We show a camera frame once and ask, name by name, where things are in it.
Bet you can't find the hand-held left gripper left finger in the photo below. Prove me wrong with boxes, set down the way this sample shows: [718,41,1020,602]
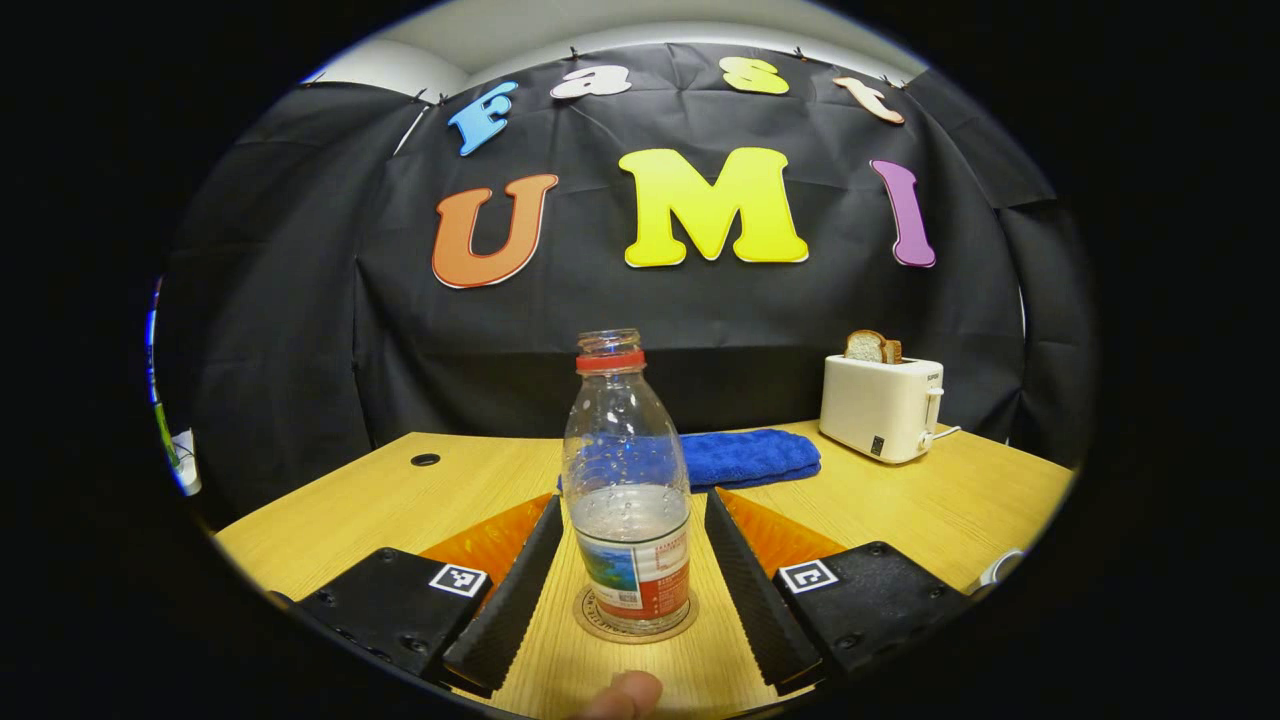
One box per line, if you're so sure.
[270,493,565,699]

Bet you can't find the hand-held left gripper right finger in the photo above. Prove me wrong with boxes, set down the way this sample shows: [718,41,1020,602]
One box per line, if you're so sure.
[704,487,973,698]

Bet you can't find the round wooden coaster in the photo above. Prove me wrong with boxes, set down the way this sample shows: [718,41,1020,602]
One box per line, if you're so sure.
[573,585,699,644]

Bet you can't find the clear plastic water bottle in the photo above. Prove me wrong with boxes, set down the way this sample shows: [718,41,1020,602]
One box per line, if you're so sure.
[562,328,693,637]

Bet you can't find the white floral teacup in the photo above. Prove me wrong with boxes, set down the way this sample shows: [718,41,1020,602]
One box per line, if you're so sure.
[975,548,1027,591]

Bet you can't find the green drink bottle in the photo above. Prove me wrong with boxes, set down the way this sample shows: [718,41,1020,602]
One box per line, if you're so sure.
[150,400,183,471]

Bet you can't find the blue folded towel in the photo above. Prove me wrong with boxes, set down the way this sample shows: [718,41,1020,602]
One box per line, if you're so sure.
[558,428,823,493]

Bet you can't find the white toaster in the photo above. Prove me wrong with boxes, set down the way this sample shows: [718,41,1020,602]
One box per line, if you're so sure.
[819,353,946,465]

